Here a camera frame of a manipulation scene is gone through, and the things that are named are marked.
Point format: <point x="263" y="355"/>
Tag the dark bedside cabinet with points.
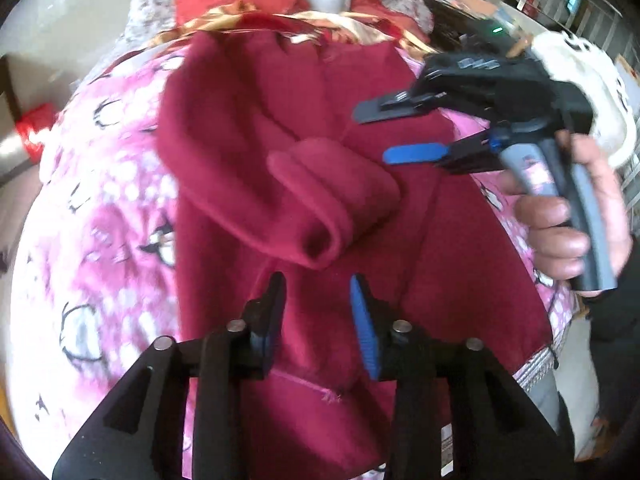
<point x="450" y="20"/>

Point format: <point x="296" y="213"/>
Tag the white ornate chair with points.
<point x="605" y="85"/>

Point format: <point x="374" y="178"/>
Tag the person's right forearm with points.
<point x="615" y="335"/>

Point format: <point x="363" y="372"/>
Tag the red box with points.
<point x="35" y="130"/>

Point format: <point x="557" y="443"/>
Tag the person's right hand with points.
<point x="600" y="195"/>

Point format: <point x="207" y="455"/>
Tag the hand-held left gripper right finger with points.
<point x="362" y="320"/>

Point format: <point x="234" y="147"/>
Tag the gold red satin cloth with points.
<point x="300" y="22"/>

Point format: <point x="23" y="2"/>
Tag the pink penguin print blanket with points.
<point x="100" y="210"/>

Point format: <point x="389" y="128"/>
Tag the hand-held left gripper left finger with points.
<point x="272" y="320"/>

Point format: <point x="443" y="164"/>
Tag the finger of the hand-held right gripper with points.
<point x="415" y="153"/>
<point x="380" y="110"/>

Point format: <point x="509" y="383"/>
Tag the dark red garment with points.
<point x="300" y="110"/>

